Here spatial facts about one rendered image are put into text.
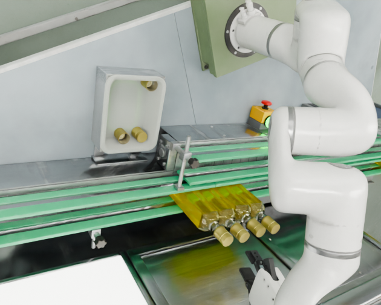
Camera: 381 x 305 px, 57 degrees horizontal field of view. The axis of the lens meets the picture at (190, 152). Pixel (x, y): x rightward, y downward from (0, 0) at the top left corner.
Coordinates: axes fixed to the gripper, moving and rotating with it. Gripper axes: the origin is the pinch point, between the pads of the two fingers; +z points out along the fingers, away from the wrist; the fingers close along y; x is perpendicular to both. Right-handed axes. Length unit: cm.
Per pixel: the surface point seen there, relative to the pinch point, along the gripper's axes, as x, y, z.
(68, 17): 46, 37, 97
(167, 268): 15.2, -13.1, 13.7
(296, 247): -33.7, -15.6, 22.8
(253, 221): -7.4, 1.8, 14.6
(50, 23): 52, 34, 95
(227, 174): -5.6, 6.3, 33.0
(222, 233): 3.8, 1.3, 10.1
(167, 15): 19, 48, 47
